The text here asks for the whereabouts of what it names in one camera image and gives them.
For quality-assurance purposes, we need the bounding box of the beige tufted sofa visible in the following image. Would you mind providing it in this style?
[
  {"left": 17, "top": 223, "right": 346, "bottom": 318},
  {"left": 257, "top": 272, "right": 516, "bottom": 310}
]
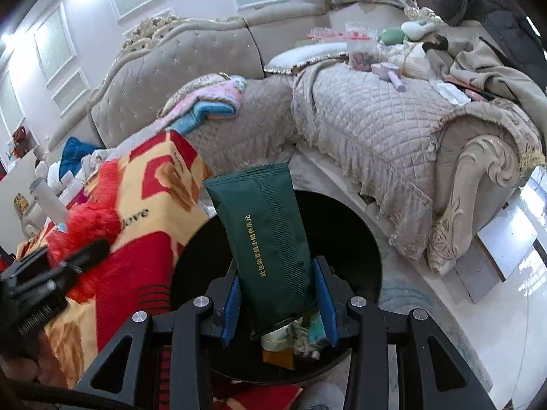
[{"left": 88, "top": 2, "right": 545, "bottom": 276}]

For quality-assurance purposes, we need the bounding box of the beige coat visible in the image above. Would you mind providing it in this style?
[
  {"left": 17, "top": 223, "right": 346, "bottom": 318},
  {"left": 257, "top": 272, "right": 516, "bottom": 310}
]
[{"left": 427, "top": 38, "right": 547, "bottom": 137}]

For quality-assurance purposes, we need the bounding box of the blue cloth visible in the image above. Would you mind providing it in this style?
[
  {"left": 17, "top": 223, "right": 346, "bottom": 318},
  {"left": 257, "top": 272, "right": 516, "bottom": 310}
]
[{"left": 59, "top": 137, "right": 101, "bottom": 179}]

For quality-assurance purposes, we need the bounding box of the white rectangular case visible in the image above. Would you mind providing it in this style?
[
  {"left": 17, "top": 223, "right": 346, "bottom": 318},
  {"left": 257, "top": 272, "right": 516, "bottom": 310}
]
[{"left": 29, "top": 178, "right": 69, "bottom": 223}]

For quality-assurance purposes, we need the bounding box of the clear bag of red bits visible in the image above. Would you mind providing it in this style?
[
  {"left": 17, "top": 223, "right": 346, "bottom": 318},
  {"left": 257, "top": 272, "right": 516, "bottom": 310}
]
[{"left": 345, "top": 21, "right": 381, "bottom": 71}]

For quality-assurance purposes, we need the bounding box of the folded pink blue towel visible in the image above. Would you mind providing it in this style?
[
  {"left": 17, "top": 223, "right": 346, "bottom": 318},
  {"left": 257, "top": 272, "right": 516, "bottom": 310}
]
[{"left": 160, "top": 74, "right": 249, "bottom": 135}]

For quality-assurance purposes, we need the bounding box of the white cloth pile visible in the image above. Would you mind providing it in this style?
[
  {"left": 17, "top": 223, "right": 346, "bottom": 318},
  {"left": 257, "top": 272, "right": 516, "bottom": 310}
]
[{"left": 47, "top": 149, "right": 107, "bottom": 206}]

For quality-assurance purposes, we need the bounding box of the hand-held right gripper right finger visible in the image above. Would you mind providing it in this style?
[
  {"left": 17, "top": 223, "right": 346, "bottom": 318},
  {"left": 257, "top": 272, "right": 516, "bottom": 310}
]
[{"left": 313, "top": 257, "right": 496, "bottom": 410}]

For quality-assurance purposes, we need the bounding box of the green plush object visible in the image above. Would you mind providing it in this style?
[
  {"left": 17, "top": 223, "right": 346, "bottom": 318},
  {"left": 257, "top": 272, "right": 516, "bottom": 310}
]
[{"left": 380, "top": 28, "right": 406, "bottom": 47}]

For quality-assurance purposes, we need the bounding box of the small straw brush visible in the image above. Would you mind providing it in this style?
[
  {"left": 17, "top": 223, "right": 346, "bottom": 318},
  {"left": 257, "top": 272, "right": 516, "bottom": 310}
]
[{"left": 404, "top": 57, "right": 432, "bottom": 78}]

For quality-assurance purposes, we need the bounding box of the white teal tissue pack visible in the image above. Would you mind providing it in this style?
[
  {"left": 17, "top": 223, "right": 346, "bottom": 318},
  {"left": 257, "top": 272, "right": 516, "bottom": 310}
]
[{"left": 305, "top": 314, "right": 328, "bottom": 346}]

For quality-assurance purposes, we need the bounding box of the pale patterned rug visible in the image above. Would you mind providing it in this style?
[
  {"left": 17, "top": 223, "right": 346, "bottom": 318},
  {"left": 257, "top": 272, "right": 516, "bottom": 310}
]
[{"left": 376, "top": 273, "right": 471, "bottom": 351}]

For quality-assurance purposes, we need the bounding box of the white plush object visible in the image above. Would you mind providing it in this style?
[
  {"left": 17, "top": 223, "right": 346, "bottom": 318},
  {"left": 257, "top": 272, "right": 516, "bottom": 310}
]
[{"left": 402, "top": 20, "right": 437, "bottom": 40}]

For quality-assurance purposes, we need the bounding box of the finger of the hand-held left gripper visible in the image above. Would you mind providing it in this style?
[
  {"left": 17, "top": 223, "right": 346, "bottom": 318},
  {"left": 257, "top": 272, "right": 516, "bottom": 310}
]
[{"left": 47, "top": 239, "right": 111, "bottom": 280}]

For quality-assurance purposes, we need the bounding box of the dark jacket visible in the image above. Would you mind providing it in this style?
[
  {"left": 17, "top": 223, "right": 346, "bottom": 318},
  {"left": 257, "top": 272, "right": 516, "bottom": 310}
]
[{"left": 432, "top": 0, "right": 547, "bottom": 90}]

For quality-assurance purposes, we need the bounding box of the black trash bin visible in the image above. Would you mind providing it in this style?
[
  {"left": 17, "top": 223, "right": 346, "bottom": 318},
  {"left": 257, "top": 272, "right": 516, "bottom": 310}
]
[{"left": 170, "top": 188, "right": 383, "bottom": 383}]

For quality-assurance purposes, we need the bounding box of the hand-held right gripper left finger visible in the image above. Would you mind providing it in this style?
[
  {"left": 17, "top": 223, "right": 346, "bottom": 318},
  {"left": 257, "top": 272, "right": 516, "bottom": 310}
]
[{"left": 75, "top": 267, "right": 242, "bottom": 410}]

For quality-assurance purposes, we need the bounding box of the white pillow gold trim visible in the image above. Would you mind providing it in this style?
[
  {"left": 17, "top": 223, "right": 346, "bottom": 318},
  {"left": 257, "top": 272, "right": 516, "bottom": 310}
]
[{"left": 264, "top": 42, "right": 355, "bottom": 73}]

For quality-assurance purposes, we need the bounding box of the dark green packet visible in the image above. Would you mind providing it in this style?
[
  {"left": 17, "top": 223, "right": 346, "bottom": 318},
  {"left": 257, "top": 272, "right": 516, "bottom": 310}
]
[{"left": 204, "top": 164, "right": 319, "bottom": 340}]

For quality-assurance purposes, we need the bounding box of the quilted beige sofa cover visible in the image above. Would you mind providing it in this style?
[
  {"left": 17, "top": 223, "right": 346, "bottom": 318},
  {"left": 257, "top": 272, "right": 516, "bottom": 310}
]
[{"left": 179, "top": 57, "right": 543, "bottom": 261}]

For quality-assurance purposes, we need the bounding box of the printed orange red blanket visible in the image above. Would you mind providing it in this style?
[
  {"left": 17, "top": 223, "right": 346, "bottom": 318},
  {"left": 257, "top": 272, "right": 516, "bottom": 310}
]
[{"left": 17, "top": 130, "right": 304, "bottom": 410}]

